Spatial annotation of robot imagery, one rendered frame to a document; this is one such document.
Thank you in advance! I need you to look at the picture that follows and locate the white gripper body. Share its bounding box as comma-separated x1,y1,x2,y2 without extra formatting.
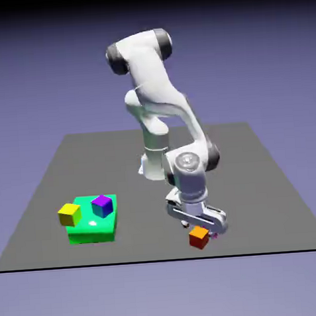
165,192,229,238

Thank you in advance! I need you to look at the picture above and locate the small orange cube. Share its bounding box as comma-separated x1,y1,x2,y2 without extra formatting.
188,225,211,250

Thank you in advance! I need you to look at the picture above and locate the small purple cube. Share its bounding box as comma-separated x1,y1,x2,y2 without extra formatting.
90,194,115,220

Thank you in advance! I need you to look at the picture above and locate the small yellow cube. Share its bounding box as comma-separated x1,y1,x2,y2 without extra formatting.
56,202,83,229

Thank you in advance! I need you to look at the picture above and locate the large green box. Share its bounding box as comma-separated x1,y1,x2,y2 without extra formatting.
63,193,120,246

